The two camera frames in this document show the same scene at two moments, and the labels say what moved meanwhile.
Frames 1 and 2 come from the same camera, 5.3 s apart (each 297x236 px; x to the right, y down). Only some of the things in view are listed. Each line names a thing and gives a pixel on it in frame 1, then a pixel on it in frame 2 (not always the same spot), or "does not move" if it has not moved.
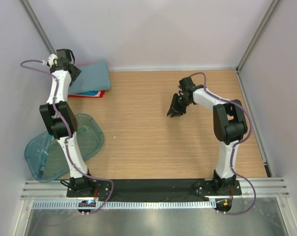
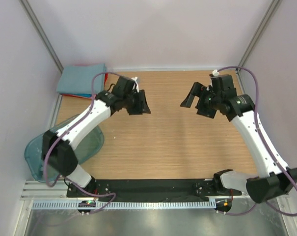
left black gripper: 77,73 -> 140,107
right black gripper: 174,105 -> 201,90
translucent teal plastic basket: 44,156 does not move
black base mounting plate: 148,190 does not move
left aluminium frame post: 39,26 does not move
